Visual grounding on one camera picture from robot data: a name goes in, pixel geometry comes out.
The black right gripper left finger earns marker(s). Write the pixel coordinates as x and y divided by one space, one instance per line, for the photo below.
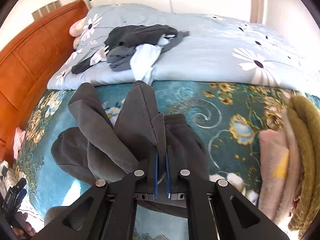
108 211

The pink folded blanket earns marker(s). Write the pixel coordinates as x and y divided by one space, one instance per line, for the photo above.
280 167

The pink floral pillow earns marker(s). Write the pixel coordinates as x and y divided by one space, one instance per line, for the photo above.
76 28

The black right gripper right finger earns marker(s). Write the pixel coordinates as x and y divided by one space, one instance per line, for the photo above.
216 210

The light blue floral quilt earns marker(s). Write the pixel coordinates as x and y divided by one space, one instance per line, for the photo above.
217 49

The light blue shirt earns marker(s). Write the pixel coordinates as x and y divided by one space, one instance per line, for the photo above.
142 61

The grey patterned bag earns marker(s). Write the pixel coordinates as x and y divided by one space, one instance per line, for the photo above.
7 178

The pink knitted cloth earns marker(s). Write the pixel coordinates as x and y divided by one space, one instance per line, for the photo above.
18 140

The person's left hand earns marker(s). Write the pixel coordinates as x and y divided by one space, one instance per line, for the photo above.
27 227

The black white jacket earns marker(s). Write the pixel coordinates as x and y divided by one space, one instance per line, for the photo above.
133 35

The orange wooden headboard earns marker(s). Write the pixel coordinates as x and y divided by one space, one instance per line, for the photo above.
28 61

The dark grey sweatpants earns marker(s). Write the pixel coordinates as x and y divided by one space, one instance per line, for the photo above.
98 148

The teal floral bed blanket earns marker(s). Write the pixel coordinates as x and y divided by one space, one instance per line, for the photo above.
228 117

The grey garment on quilt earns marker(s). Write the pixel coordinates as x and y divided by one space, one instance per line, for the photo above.
119 58

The olive green folded towel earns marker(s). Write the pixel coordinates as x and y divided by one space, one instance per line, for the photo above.
304 119

